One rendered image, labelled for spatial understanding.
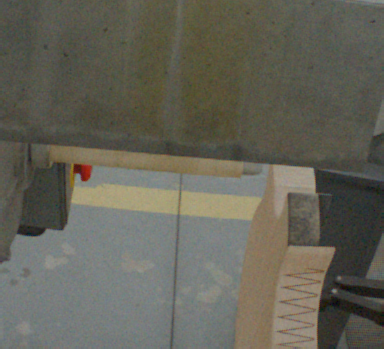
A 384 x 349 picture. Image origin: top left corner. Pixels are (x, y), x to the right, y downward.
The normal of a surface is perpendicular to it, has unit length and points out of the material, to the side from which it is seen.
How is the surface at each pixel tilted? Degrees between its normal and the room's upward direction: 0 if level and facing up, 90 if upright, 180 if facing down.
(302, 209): 8
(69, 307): 0
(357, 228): 90
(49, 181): 90
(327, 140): 90
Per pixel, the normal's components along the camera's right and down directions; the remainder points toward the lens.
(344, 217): -0.16, 0.65
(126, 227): 0.09, -0.74
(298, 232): 0.07, -0.54
